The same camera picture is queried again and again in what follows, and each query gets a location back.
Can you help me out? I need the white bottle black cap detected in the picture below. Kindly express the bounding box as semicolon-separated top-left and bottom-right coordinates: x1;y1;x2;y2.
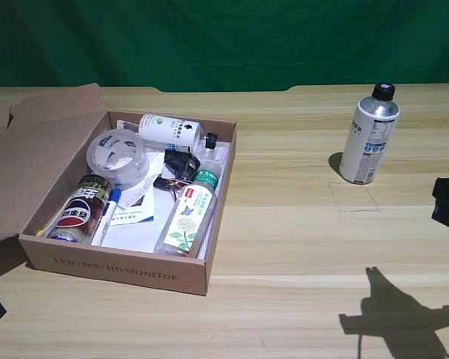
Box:
339;82;400;185

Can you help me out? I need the Pepsi cola bottle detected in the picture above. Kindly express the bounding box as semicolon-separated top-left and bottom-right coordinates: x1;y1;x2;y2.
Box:
44;174;114;244

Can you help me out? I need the brown cardboard monitor box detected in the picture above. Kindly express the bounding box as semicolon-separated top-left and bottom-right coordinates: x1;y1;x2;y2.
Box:
0;82;237;297

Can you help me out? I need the clear bottle green cap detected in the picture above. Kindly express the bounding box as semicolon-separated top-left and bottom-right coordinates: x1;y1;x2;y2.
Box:
153;159;224;259

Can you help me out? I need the white bottle green logo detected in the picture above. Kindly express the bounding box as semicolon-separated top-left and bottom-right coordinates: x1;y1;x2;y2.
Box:
138;113;219;151

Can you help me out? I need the blue cap marker pen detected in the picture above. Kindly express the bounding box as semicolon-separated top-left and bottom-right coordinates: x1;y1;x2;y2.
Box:
91;186;123;246

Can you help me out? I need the white paper sheet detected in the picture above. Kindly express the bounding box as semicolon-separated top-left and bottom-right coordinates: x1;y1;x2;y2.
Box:
91;149;216;259

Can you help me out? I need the white blue leaflet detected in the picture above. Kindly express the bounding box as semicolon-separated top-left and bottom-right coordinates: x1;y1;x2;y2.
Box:
110;186;156;227

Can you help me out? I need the white paper receipt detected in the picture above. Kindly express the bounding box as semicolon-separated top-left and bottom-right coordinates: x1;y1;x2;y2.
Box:
118;175;155;211

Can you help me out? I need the clear tape roll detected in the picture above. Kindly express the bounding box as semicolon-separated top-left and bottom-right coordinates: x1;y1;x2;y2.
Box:
85;130;151;188

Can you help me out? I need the clear plastic bag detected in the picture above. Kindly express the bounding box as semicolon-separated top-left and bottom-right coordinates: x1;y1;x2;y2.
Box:
194;138;233;171

